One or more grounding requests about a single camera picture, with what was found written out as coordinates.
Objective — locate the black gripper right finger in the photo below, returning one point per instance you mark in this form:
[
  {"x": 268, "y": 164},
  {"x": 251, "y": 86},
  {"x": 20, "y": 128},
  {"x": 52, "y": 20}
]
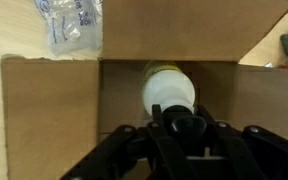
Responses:
[{"x": 264, "y": 156}]

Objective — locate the long clear air pillow strip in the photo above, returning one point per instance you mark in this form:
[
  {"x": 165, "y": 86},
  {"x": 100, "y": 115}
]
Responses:
[{"x": 67, "y": 30}]

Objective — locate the brown cardboard shipping box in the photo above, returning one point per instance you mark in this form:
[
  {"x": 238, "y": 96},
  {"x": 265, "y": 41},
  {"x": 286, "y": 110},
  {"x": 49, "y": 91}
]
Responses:
[{"x": 50, "y": 116}]

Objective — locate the white spray bottle green label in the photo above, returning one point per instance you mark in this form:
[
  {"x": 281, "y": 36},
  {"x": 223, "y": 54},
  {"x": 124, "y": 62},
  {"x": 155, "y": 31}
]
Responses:
[{"x": 167, "y": 90}]

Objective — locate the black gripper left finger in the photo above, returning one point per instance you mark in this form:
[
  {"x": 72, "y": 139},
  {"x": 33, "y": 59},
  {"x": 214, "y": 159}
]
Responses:
[{"x": 130, "y": 156}]

